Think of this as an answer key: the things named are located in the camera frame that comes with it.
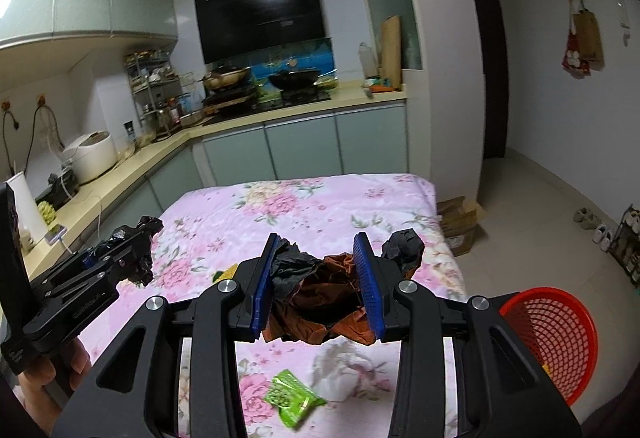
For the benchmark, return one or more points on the brown hanging paper bag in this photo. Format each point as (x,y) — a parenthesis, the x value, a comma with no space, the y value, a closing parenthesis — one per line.
(589,37)

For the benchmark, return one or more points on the white rice cooker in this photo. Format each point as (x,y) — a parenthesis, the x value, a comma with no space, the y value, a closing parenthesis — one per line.
(92,157)

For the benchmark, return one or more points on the green snack wrapper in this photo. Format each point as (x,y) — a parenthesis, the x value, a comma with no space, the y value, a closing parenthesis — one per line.
(292,398)

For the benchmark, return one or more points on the black gas hob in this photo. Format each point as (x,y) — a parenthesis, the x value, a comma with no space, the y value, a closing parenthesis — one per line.
(300,98)

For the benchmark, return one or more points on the beige kitchen countertop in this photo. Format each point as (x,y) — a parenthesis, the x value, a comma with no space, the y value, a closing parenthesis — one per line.
(350,101)

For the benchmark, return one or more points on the red plastic basket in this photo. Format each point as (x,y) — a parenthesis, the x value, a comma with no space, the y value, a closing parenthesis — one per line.
(560,333)

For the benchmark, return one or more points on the black wok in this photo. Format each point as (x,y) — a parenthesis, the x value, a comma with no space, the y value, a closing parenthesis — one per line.
(295,78)

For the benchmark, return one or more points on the pink floral blanket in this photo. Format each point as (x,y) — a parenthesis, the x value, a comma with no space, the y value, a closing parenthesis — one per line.
(320,208)

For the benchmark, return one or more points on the beige shoes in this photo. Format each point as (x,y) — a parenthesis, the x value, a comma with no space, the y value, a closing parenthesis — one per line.
(586,219)

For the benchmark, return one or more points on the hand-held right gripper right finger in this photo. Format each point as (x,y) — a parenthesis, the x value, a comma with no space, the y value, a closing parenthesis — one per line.
(370,288)

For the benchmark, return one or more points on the golden frying pan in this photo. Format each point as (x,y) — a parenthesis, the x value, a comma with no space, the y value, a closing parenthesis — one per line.
(227,78)

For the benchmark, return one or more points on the blue printed splash guard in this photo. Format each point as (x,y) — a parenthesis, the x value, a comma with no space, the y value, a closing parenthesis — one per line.
(300,55)

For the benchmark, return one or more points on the brown and black wrapper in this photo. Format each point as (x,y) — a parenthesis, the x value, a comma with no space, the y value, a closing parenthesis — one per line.
(340,313)

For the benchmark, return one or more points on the white shoes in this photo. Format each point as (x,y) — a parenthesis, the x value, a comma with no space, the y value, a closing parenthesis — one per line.
(604,238)

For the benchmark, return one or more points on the pale green base cabinets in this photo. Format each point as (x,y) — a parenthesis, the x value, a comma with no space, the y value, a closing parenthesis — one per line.
(300,142)

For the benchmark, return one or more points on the wooden cutting board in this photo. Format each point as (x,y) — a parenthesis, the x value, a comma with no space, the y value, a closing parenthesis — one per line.
(391,52)

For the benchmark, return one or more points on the black wall socket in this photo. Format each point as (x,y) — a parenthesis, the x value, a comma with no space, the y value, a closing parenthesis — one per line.
(130,128)

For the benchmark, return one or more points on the person's left hand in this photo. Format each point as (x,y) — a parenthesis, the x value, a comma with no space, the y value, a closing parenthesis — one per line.
(37,393)

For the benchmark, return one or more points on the white plastic bottle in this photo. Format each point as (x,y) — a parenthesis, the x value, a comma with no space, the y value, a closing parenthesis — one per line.
(367,62)

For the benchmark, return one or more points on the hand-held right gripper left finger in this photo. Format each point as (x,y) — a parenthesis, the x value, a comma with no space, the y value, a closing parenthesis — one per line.
(262,288)

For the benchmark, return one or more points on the black shoe rack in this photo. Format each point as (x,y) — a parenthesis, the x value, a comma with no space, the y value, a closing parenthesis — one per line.
(629,248)

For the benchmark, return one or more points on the green and yellow scouring sponge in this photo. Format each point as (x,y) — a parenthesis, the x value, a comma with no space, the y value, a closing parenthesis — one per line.
(226,274)

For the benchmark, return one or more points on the metal spice rack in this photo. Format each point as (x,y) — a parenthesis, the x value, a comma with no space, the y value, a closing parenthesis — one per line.
(155,92)

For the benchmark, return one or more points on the red floral hanging bag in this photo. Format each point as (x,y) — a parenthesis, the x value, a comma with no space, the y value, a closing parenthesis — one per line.
(574,60)

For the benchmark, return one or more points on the black induction cooker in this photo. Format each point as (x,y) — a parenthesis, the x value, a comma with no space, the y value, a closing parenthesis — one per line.
(227,98)

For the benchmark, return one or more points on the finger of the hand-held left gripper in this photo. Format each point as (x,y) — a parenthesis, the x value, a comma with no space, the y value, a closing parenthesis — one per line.
(115,268)
(75,265)

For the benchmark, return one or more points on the cardboard boxes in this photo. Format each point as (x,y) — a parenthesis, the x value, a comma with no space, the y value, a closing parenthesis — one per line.
(462,225)

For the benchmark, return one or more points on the white tissue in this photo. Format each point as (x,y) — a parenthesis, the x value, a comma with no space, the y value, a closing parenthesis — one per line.
(340,378)

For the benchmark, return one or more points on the black crumpled plastic bag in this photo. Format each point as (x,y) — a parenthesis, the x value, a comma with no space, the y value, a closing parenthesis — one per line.
(405,248)

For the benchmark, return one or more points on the dark brown door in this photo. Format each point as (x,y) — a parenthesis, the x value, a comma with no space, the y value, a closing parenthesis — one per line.
(487,67)

